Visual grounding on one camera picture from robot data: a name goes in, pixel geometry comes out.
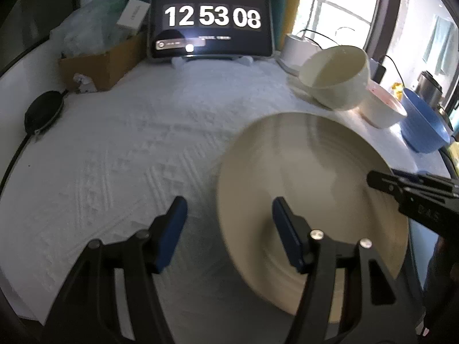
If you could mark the yellow bag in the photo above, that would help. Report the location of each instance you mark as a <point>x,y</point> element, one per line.
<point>397,89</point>

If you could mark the stainless steel tumbler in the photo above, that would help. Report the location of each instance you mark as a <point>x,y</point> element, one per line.
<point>428,89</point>

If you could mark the black round pouch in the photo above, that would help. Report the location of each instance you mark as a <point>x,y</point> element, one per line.
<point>43,111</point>

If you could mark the clear plastic bags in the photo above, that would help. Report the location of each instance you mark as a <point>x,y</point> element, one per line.
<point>86,25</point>

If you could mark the white desktop appliance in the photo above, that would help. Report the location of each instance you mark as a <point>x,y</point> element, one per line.
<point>297,52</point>

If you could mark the hanging pale blue garment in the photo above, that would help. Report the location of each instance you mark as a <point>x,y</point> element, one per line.
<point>439,43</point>

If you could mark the dark window frame post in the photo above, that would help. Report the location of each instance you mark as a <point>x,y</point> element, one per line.
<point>380,10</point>

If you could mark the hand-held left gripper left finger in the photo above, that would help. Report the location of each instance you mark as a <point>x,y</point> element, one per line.
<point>172,233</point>

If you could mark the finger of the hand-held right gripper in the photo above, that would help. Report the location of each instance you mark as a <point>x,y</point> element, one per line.
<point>416,200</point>
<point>434,181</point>

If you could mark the yellow curtain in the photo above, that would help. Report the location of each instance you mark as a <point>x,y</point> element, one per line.
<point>292,0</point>

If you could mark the cardboard box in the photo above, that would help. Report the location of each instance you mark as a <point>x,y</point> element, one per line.
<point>107,68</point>

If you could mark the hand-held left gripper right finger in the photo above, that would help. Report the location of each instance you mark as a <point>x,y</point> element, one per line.
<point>285,225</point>

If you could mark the cream ceramic bowl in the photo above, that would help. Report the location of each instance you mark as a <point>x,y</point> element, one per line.
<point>340,89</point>

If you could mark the large dark blue bowl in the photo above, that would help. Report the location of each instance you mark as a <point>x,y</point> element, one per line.
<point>419,125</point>

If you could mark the black charger block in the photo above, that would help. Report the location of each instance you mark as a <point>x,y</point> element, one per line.
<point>377,71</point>

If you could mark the small white box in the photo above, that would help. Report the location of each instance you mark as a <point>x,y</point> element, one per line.
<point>132,14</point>

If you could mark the crumpled white paper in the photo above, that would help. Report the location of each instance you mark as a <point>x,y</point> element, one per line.
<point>84,83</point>

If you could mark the pink patterned white bowl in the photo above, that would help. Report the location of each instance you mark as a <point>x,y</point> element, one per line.
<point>380,114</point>

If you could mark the beige ceramic plate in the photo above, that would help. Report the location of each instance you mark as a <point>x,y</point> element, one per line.
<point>315,172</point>

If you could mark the tablet showing clock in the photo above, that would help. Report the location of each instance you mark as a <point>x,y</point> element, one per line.
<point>211,18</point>

